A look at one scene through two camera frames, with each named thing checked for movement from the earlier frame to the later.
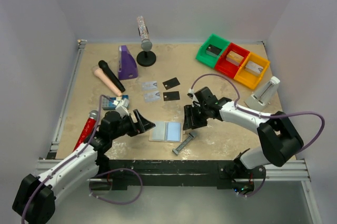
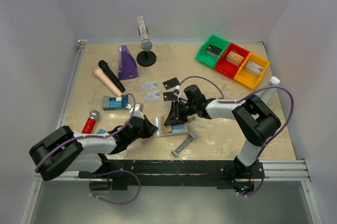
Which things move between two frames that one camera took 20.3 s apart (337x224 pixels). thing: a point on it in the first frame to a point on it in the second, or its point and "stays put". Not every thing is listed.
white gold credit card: x=151 y=96 stays put
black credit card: x=171 y=83 stays put
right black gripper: x=193 y=115 to x=178 y=110
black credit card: x=171 y=96 stays put
